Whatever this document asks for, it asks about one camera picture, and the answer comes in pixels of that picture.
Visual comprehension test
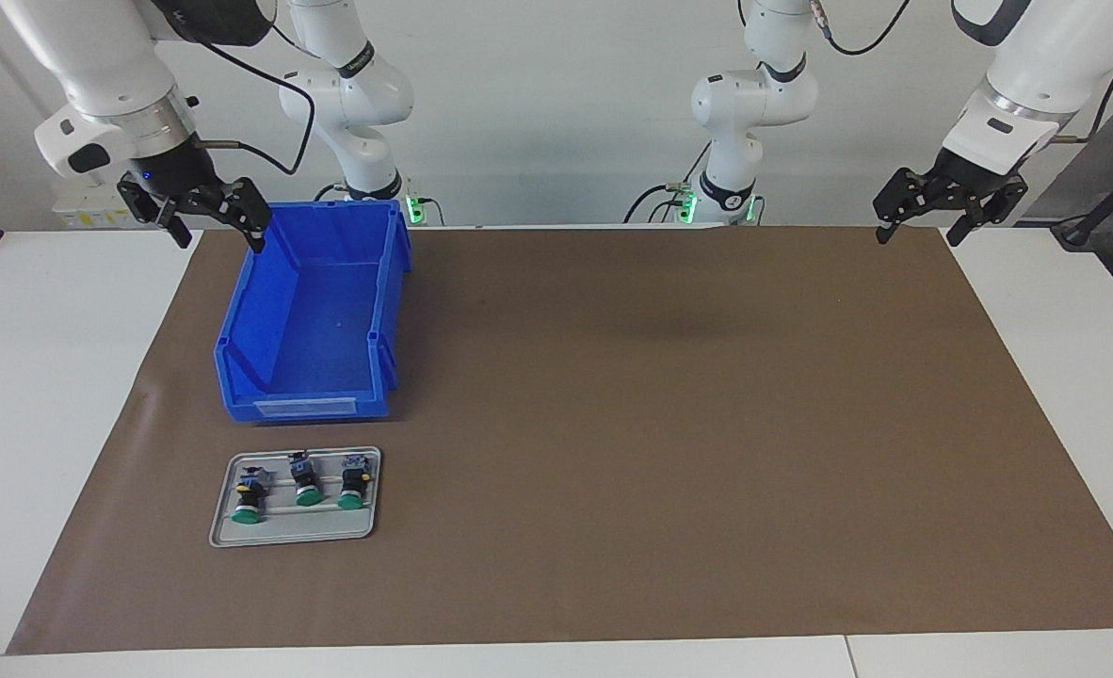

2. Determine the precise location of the blue plastic storage bin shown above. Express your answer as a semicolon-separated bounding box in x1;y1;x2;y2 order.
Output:
214;200;413;423

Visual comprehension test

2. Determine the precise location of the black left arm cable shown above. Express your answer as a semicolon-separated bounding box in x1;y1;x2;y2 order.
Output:
806;0;1113;144

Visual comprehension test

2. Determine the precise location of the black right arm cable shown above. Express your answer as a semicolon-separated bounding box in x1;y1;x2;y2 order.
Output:
189;19;318;177

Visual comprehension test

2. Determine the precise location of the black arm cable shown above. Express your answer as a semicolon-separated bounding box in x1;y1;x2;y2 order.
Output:
189;19;318;177
806;0;1113;144

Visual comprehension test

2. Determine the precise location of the brown table mat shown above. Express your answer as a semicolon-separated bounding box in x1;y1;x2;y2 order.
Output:
6;224;1113;655

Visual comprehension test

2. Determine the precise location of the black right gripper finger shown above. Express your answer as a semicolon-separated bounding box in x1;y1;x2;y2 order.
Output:
117;174;195;250
201;176;273;253

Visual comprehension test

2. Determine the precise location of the white wall box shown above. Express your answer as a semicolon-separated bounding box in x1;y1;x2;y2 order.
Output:
53;179;143;230

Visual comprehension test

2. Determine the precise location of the grey metal tray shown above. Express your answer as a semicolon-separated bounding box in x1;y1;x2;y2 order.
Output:
208;446;383;549

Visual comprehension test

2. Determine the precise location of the black stand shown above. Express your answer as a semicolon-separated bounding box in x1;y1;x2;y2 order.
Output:
1051;155;1113;250

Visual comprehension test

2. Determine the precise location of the green push button switch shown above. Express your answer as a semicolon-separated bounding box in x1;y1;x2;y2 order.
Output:
288;452;325;508
336;454;374;511
231;465;273;525

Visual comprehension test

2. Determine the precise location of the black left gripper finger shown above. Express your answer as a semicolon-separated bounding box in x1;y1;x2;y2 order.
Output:
947;174;1029;248
874;167;944;246

